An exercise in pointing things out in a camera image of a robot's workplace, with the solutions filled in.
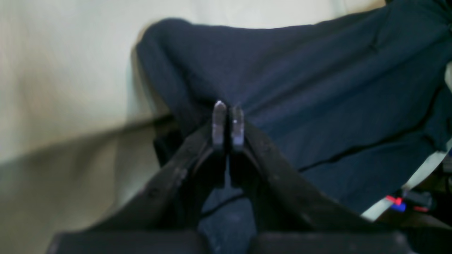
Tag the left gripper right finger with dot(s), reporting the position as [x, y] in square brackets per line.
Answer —
[291, 215]

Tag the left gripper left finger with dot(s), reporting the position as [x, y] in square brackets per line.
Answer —
[143, 226]

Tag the dark navy T-shirt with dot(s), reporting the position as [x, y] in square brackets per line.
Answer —
[355, 104]

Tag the light green table cloth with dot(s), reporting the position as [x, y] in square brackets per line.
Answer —
[76, 121]

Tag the blue orange bar clamp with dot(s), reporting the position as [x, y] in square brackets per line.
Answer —
[405, 200]

